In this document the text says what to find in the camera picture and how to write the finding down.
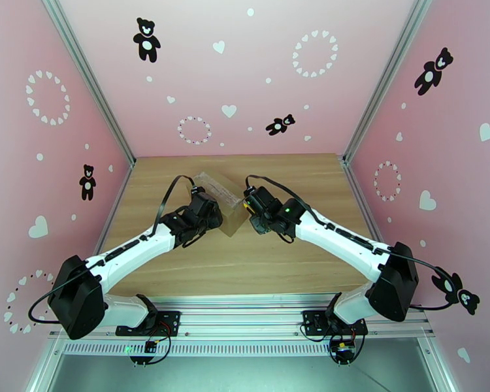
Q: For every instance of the yellow black utility knife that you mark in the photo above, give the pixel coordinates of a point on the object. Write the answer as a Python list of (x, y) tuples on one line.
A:
[(245, 206)]

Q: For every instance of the brown taped cardboard box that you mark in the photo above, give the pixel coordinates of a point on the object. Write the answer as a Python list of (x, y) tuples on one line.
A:
[(235, 219)]

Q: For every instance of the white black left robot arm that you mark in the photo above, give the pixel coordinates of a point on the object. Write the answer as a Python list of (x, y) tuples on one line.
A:
[(126, 252)]

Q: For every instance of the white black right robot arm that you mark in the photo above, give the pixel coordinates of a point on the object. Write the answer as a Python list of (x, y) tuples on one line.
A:
[(343, 239)]

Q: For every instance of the perforated metal strip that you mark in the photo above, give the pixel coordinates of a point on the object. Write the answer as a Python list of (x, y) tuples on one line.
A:
[(245, 349)]

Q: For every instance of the small black electronics module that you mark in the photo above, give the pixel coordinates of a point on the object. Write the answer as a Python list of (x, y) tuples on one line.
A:
[(150, 346), (343, 350)]

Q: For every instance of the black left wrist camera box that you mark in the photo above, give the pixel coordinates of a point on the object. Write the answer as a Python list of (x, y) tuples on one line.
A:
[(197, 190)]

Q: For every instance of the aluminium side rail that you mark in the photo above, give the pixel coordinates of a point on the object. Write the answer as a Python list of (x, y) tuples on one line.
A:
[(362, 199), (119, 199)]

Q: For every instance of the aluminium table edge rail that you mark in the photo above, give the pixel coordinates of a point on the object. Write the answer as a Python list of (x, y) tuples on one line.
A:
[(245, 317)]

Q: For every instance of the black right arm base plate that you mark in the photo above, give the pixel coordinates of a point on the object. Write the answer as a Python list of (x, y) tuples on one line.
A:
[(312, 321)]

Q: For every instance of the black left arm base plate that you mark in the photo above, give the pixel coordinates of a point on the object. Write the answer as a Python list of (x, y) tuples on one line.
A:
[(169, 321)]

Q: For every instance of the aluminium corner post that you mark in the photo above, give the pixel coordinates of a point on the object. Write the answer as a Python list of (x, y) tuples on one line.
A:
[(90, 76), (387, 76)]

